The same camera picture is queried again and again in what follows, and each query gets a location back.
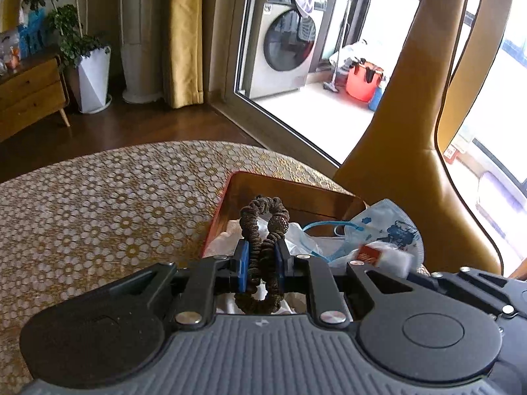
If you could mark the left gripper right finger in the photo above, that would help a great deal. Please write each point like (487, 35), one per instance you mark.
(311, 276)

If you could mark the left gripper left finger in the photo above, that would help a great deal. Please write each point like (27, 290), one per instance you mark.
(194, 291)

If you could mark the translucent plastic bag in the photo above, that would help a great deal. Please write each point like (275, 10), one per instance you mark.
(298, 242)

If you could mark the brown fabric scrunchie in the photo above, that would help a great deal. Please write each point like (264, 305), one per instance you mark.
(263, 295)

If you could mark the blue cartoon face mask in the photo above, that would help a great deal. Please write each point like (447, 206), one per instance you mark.
(385, 222)

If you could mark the cotton swab packet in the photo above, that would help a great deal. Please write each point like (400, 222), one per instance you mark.
(385, 256)

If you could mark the red rectangular storage box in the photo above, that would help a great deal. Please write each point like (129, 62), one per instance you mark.
(306, 204)

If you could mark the gold floral lace tablecloth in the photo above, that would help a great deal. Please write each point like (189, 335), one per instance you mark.
(73, 226)

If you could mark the mustard leather chair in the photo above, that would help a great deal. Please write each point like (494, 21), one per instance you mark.
(400, 155)

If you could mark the red white cardboard box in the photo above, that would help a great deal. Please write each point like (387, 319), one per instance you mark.
(450, 154)

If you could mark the red bucket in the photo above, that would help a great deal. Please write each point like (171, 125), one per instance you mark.
(362, 80)

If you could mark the silver front-load washing machine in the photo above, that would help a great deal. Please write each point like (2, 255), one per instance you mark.
(281, 47)

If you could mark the white geometric plant pot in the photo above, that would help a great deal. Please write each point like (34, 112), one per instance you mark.
(89, 81)

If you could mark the wooden sideboard cabinet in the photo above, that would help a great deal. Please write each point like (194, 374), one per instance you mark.
(35, 90)

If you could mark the yellow curtain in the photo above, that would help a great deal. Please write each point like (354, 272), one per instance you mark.
(183, 72)

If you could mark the white standing air conditioner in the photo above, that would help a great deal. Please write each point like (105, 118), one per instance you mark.
(141, 49)

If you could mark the potted green plant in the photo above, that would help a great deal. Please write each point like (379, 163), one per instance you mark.
(75, 44)

